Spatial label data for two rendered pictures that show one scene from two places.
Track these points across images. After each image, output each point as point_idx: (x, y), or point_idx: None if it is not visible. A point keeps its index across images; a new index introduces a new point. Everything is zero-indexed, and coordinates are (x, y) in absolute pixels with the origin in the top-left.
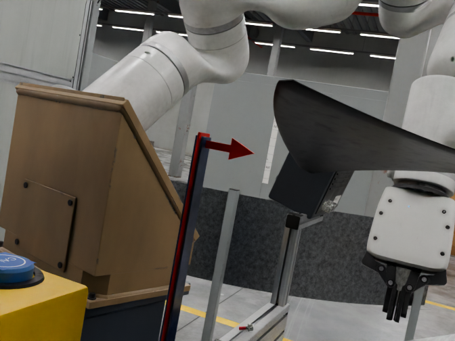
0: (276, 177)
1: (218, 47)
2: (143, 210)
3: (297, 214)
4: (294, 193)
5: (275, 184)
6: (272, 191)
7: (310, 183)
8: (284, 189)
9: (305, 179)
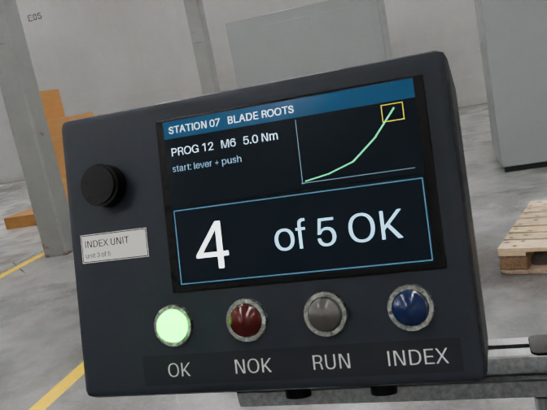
0: (424, 307)
1: None
2: None
3: (545, 341)
4: (481, 305)
5: (479, 320)
6: (484, 351)
7: (474, 246)
8: (481, 312)
9: (474, 245)
